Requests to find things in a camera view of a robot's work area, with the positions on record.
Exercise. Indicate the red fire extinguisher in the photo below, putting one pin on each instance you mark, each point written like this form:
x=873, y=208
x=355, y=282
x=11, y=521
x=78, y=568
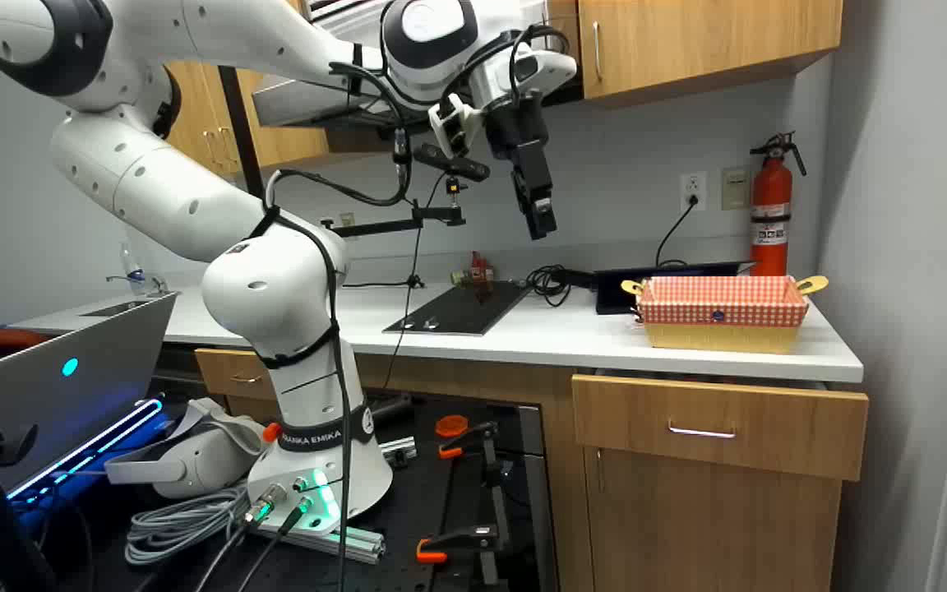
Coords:
x=770, y=215

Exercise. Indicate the orange black clamp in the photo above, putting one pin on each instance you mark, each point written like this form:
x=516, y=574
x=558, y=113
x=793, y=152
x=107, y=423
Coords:
x=455, y=428
x=440, y=547

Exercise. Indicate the white power strip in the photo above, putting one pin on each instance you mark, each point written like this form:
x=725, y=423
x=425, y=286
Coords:
x=327, y=532

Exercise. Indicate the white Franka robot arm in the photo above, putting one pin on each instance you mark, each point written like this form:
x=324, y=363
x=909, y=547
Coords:
x=147, y=175

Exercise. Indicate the black vertical pole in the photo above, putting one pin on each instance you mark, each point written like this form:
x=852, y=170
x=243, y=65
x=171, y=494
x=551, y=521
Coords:
x=240, y=133

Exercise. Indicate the wooden lower cabinet door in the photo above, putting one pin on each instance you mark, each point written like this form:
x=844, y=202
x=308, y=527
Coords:
x=713, y=527

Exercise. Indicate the white VR headset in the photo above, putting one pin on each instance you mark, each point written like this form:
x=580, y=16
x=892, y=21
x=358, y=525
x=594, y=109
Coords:
x=196, y=455

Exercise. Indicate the white wall outlet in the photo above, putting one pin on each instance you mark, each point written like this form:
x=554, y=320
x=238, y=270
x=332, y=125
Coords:
x=690, y=189

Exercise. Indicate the silver faucet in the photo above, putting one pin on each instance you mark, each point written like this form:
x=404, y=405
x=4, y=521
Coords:
x=132, y=274

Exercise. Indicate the grey laptop with blue lights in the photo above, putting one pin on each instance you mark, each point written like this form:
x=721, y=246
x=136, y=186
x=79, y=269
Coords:
x=67, y=382

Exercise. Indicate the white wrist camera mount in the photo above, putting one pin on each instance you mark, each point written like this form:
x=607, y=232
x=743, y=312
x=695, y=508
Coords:
x=452, y=124

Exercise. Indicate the black cooktop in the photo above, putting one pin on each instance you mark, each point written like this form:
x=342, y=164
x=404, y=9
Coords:
x=458, y=312

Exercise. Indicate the black stereo camera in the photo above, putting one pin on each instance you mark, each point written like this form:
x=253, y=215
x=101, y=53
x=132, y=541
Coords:
x=461, y=167

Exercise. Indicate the beige switch plate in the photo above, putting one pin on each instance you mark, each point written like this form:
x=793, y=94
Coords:
x=735, y=186

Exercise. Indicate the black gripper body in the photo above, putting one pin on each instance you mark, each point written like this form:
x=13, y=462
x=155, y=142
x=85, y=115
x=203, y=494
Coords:
x=525, y=142

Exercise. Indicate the small red figure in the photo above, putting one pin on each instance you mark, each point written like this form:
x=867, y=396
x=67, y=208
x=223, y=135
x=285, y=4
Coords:
x=482, y=274

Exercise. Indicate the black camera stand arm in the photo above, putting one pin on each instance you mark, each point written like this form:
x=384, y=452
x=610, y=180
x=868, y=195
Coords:
x=395, y=226

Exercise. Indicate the wooden upper cabinet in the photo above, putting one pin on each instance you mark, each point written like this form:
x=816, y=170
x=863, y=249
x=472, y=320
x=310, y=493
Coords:
x=706, y=37
x=204, y=119

